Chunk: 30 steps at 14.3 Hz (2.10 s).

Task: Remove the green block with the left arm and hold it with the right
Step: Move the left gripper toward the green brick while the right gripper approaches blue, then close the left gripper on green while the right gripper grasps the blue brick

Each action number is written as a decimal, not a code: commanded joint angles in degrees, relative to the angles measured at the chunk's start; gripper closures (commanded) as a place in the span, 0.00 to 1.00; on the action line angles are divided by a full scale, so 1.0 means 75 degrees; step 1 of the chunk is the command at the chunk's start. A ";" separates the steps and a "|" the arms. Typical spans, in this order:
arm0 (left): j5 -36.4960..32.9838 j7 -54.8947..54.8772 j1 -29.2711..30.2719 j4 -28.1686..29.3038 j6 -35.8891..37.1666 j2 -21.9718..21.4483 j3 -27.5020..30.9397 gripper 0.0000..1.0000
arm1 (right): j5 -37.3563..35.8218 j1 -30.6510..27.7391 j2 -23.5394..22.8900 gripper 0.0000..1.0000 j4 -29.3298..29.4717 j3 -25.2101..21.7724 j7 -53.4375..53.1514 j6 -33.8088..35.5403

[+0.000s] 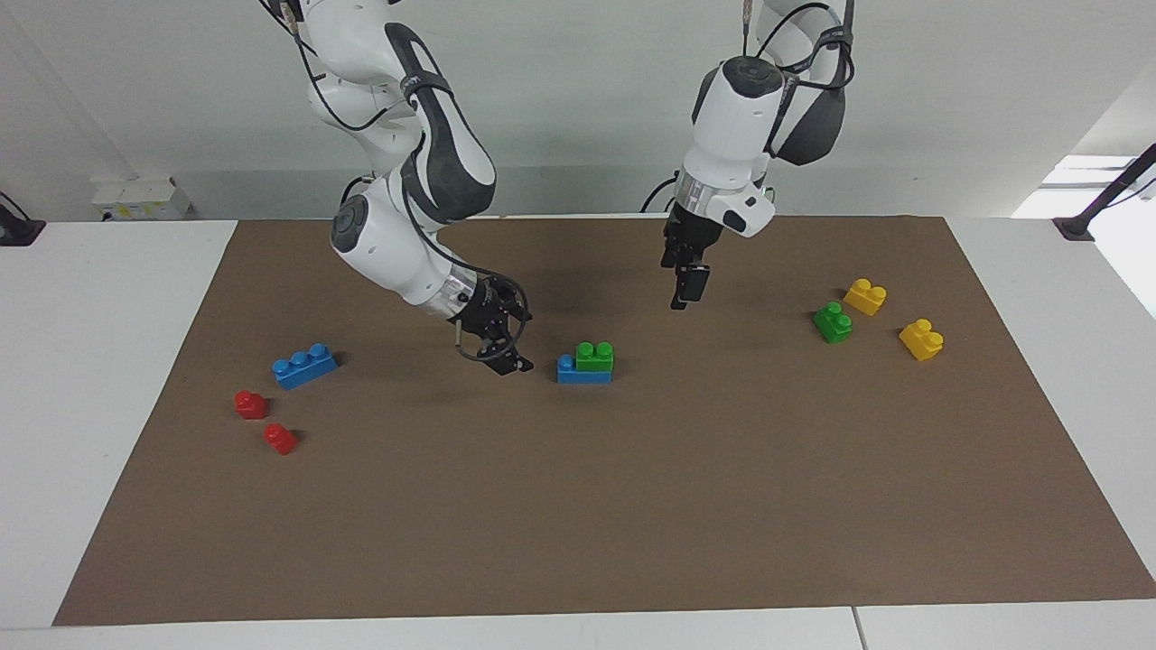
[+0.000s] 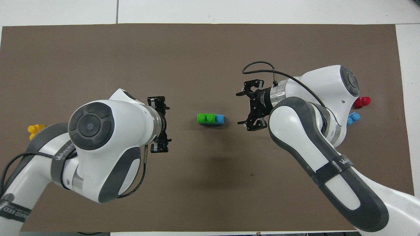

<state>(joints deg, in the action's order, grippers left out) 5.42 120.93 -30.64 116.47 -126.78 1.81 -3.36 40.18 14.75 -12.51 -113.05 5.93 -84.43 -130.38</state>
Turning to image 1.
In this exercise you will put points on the red single-stud block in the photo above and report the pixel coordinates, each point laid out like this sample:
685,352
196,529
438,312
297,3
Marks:
251,405
280,440

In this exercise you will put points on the white power box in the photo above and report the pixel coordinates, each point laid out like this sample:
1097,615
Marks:
140,199

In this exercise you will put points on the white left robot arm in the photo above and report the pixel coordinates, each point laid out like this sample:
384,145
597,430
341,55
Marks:
731,117

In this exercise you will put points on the black clamp mount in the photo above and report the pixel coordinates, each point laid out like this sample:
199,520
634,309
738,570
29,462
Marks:
18,230

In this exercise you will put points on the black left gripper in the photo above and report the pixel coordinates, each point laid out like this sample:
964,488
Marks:
691,236

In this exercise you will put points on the yellow two-stud block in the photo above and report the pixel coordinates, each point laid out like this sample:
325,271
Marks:
865,297
921,340

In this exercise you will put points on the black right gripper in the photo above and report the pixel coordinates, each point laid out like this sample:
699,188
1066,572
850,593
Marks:
479,307

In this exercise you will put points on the green two-stud block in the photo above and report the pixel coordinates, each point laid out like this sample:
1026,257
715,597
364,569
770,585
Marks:
594,357
833,323

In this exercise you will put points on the blue three-stud block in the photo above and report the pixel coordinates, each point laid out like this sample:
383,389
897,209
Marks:
305,366
578,375

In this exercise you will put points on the brown table mat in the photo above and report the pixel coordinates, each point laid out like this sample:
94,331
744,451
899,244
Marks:
578,496

